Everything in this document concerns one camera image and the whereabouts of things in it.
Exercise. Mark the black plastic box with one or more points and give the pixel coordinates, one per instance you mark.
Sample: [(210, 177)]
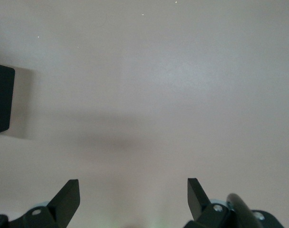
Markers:
[(2, 99)]

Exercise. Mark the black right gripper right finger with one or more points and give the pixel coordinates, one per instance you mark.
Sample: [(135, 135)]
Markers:
[(201, 211)]

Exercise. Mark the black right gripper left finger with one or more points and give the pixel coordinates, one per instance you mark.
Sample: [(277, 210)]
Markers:
[(61, 209)]

